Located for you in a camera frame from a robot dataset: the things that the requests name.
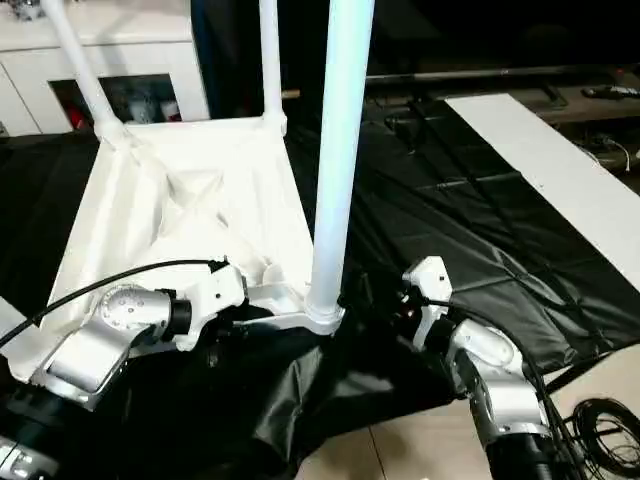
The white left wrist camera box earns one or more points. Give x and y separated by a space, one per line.
215 285

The white cabinet with glass doors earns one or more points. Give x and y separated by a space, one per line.
130 60

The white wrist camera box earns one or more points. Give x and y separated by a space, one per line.
432 285
215 285

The small grey toy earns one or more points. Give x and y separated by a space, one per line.
25 8

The black metal rail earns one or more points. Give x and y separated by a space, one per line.
470 75

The white flat board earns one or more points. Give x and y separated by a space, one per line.
560 170

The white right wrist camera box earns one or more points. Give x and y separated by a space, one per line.
432 285

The small yellow label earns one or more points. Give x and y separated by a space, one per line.
290 95

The black mat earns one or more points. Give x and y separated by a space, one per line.
450 230

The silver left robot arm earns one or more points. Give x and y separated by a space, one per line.
110 330

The black stand leg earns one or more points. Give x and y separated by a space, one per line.
590 365

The white plastic table top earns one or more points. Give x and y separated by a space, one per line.
200 200

